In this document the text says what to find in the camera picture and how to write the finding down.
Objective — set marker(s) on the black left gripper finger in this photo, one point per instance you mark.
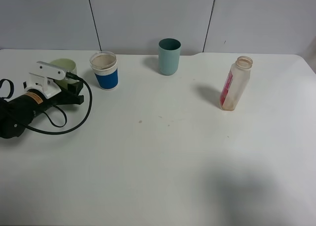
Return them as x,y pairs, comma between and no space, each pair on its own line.
70,95

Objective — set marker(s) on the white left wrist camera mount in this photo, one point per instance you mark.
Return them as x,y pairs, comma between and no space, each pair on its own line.
42,77

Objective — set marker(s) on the blue ribbed paper cup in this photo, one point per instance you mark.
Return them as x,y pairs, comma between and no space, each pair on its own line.
105,67

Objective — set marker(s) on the teal plastic cup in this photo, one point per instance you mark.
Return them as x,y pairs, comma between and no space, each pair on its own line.
169,50

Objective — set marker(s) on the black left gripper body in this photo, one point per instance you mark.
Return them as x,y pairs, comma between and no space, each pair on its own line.
40,98

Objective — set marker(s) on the light green plastic cup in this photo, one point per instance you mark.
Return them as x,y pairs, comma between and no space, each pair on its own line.
69,65

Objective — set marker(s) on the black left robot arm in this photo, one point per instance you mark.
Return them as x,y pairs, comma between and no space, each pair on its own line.
18,113

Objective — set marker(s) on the clear bottle with pink label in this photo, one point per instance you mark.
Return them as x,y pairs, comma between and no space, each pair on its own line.
236,82

